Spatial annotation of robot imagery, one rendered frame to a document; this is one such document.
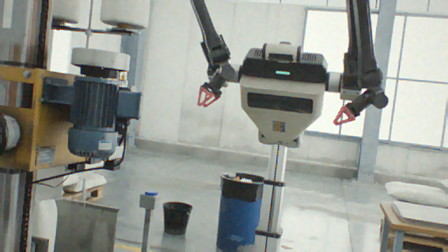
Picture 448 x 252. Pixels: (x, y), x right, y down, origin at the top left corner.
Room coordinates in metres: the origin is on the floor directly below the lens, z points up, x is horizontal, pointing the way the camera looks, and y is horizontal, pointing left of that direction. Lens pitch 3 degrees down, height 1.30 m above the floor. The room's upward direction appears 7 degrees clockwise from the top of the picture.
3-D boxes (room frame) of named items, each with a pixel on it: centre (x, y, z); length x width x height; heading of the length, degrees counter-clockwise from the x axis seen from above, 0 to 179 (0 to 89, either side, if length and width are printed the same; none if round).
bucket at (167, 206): (4.18, 0.35, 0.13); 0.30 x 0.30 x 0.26
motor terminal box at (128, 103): (1.42, 0.31, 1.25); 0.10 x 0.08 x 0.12; 11
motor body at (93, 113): (1.39, 0.41, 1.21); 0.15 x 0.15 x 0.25
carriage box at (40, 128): (1.48, 0.64, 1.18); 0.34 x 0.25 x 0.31; 166
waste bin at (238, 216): (3.93, -0.26, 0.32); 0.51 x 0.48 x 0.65; 166
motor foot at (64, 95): (1.38, 0.50, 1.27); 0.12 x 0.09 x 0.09; 166
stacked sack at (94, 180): (4.97, 1.60, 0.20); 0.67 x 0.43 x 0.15; 166
